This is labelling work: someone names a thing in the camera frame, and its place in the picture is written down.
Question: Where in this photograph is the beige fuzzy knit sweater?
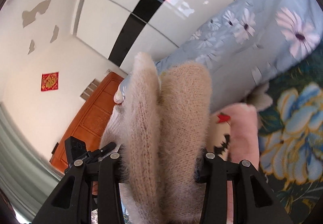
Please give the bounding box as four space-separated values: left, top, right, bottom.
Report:
101 53 212 223

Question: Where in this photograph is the orange wooden headboard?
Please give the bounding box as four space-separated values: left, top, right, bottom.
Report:
50 72 123 172

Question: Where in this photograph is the cream pillow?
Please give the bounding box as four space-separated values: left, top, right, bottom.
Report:
113 88 124 104

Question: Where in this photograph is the pink floral quilt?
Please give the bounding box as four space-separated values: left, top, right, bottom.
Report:
209 102 261 224

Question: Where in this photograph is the blue floral bed blanket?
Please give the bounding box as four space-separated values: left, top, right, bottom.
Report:
245 45 322 223

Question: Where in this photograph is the white black sliding wardrobe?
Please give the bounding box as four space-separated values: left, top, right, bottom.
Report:
76 0 233 73

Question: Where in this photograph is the light blue daisy duvet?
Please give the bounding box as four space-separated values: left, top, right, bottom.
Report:
118 0 323 114

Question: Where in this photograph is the red fu wall decoration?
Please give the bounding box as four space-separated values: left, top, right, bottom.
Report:
41 72 59 91

